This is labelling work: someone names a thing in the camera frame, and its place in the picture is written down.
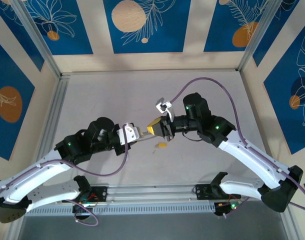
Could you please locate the metal key holder with rings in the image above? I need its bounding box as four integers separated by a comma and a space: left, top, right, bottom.
128, 132, 158, 146

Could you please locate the black base controller box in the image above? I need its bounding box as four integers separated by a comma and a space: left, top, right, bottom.
213, 199, 241, 218
71, 201, 94, 221

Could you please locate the aluminium side rail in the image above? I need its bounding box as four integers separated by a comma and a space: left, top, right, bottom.
39, 74, 70, 183

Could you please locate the aluminium front rail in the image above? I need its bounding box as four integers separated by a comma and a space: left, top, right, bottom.
42, 184, 288, 204

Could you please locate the grey slotted cable duct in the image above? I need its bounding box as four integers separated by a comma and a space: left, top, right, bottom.
26, 201, 216, 216

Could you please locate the aluminium frame post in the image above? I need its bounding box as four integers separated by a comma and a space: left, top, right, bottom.
11, 0, 63, 79
276, 209, 302, 240
238, 0, 280, 73
6, 217, 27, 240

